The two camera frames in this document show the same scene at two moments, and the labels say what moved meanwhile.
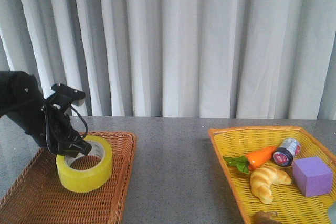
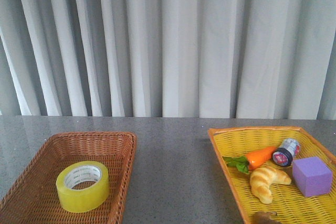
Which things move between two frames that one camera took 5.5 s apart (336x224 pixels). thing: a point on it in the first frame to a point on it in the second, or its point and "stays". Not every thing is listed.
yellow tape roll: [86, 181] to [83, 186]
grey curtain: [256, 45] stays
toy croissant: [262, 178] stays
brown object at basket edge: [263, 217] stays
